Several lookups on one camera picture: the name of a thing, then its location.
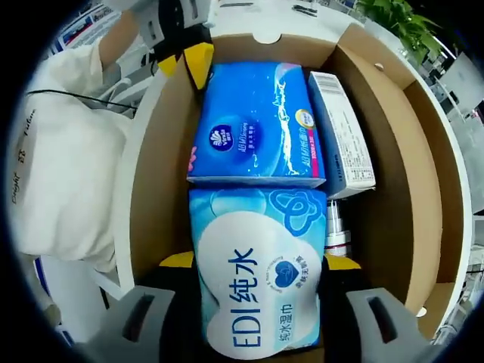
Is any white red-label container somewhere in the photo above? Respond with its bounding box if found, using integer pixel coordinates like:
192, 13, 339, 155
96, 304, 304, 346
324, 199, 353, 259

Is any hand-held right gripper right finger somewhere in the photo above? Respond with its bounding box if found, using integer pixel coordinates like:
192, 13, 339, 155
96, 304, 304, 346
316, 256, 432, 363

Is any white desk partition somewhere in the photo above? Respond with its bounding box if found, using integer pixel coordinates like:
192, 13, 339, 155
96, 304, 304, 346
440, 52, 484, 126

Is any white medicine carton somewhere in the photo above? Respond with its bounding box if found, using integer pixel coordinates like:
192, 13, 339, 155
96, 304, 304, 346
306, 71, 377, 200

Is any brown cardboard shoe box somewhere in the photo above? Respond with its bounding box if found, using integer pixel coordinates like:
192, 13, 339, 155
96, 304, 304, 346
128, 23, 474, 363

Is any wall poster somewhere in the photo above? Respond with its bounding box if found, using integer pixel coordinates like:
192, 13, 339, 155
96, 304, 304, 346
52, 7, 122, 52

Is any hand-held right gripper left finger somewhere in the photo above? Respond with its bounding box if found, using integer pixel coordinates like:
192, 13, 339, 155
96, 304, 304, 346
85, 252, 213, 363

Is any blue tissue pack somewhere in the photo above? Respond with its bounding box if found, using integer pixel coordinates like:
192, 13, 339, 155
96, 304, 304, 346
185, 61, 327, 190

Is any small black object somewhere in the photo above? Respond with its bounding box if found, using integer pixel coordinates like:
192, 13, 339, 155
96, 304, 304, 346
290, 2, 319, 19

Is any black device cable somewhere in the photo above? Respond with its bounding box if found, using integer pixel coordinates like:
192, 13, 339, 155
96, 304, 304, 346
25, 88, 139, 113

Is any green potted plant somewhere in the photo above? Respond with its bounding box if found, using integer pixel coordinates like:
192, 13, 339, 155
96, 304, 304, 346
357, 0, 445, 64

